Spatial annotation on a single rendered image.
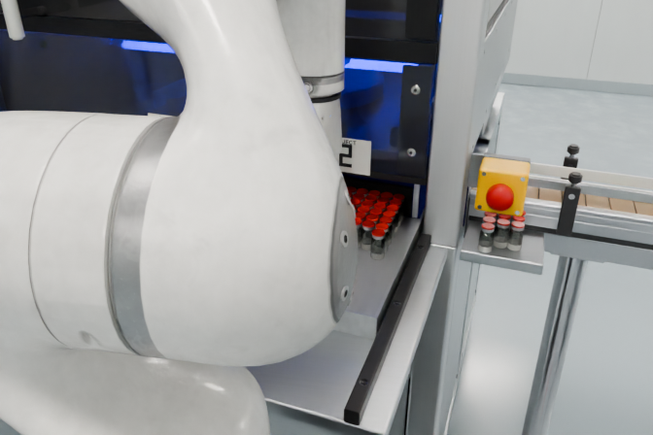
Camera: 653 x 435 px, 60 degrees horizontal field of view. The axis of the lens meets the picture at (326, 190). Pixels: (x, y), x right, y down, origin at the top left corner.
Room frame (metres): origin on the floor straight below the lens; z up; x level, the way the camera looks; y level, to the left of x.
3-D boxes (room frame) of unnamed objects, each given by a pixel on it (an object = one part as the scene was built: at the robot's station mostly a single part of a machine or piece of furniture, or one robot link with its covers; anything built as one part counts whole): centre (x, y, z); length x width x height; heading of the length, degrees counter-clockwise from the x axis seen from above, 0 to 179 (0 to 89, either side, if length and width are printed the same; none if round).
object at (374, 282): (0.78, 0.00, 0.90); 0.34 x 0.26 x 0.04; 160
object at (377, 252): (0.77, -0.08, 0.91); 0.02 x 0.02 x 0.05
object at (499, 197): (0.76, -0.26, 0.99); 0.04 x 0.04 x 0.04; 70
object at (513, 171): (0.80, -0.28, 1.00); 0.08 x 0.07 x 0.07; 160
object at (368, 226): (0.82, -0.02, 0.91); 0.18 x 0.02 x 0.05; 70
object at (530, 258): (0.84, -0.30, 0.87); 0.14 x 0.13 x 0.02; 160
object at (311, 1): (0.76, 0.02, 1.25); 0.09 x 0.08 x 0.13; 81
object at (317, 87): (0.76, 0.02, 1.17); 0.09 x 0.08 x 0.03; 160
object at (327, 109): (0.76, 0.02, 1.11); 0.10 x 0.08 x 0.11; 160
